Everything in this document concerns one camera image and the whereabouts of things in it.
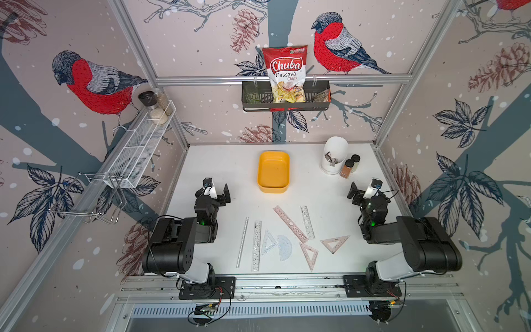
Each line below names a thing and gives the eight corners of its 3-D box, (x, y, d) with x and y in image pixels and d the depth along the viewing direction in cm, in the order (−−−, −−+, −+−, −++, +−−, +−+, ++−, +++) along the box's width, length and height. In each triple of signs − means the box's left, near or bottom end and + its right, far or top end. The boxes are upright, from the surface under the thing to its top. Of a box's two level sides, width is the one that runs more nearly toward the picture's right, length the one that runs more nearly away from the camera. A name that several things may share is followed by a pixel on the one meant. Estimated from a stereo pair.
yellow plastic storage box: (256, 193, 101) (255, 188, 98) (258, 154, 118) (258, 149, 115) (291, 193, 101) (292, 188, 98) (288, 154, 118) (289, 149, 114)
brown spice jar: (339, 175, 107) (343, 164, 100) (342, 169, 110) (347, 158, 103) (346, 178, 106) (351, 168, 99) (349, 172, 109) (355, 161, 102)
